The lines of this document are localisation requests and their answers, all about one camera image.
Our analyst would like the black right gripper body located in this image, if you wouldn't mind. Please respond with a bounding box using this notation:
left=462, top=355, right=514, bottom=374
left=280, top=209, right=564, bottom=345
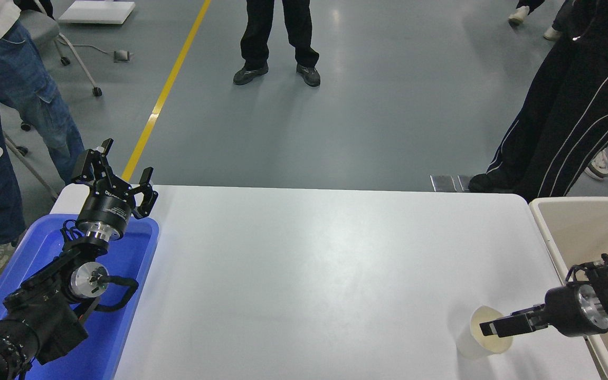
left=544, top=282, right=591, bottom=339

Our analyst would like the grey wheeled chair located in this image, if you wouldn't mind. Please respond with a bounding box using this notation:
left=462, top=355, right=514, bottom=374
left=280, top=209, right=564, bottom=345
left=19, top=0, right=103, bottom=97

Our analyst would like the grey metal wheeled leg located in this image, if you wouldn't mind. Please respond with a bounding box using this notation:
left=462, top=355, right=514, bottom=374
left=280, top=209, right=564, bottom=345
left=3, top=121, right=61, bottom=202

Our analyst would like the blue plastic tray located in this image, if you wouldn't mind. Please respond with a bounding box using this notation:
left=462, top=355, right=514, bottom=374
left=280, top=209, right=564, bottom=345
left=0, top=214, right=160, bottom=380

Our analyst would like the white paper cup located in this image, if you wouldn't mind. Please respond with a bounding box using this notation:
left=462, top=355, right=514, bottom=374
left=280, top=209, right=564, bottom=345
left=455, top=306, right=514, bottom=359

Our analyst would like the thin grey floor cable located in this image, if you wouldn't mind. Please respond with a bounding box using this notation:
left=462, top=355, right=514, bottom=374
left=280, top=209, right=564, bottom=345
left=59, top=41, right=117, bottom=56

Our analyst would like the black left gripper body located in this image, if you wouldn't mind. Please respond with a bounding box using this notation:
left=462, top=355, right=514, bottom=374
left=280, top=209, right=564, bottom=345
left=75, top=185, right=136, bottom=234

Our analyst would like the large pale plastic bin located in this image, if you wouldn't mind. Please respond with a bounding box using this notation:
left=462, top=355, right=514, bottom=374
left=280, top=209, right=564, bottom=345
left=529, top=196, right=608, bottom=380

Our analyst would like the white flat floor board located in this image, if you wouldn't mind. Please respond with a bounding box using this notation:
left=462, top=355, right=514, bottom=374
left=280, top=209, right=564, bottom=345
left=58, top=0, right=136, bottom=25

